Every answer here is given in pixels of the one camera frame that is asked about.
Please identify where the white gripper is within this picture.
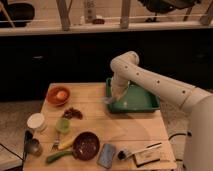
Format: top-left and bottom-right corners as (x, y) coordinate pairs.
(111, 80), (128, 101)

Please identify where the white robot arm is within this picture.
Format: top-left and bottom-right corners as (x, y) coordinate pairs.
(110, 51), (213, 171)

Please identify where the green plastic tray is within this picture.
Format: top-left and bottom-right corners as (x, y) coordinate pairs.
(107, 82), (160, 113)

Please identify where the dark red dried fruit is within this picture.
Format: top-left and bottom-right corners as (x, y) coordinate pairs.
(63, 108), (83, 119)

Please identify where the egg in bowl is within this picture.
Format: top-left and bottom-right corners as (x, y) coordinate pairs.
(56, 91), (66, 100)

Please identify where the orange bowl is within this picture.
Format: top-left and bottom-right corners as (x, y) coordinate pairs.
(46, 86), (70, 106)

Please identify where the dark red object on floor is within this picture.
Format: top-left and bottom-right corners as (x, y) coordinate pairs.
(92, 19), (105, 24)

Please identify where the blue sponge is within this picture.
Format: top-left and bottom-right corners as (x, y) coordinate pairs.
(97, 143), (116, 169)

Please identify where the green plastic cup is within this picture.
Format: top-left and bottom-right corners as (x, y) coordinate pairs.
(55, 118), (70, 134)

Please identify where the tan box with black pen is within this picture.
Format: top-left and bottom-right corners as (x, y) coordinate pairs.
(134, 150), (161, 168)

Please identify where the white lidded jar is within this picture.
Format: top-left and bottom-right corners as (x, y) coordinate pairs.
(27, 113), (46, 132)

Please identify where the black office chair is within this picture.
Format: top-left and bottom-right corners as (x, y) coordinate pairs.
(0, 0), (35, 28)

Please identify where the dark red pan green handle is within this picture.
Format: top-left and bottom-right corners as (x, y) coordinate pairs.
(45, 132), (100, 164)

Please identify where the black-headed brush white handle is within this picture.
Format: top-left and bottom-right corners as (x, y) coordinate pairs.
(117, 143), (162, 160)

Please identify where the fork with yellow handle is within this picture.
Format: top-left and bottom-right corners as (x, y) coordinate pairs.
(51, 133), (74, 151)

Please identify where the metal ladle black handle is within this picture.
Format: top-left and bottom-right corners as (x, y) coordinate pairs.
(23, 131), (43, 158)

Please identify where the black cable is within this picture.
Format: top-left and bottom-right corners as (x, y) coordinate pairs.
(0, 143), (24, 161)

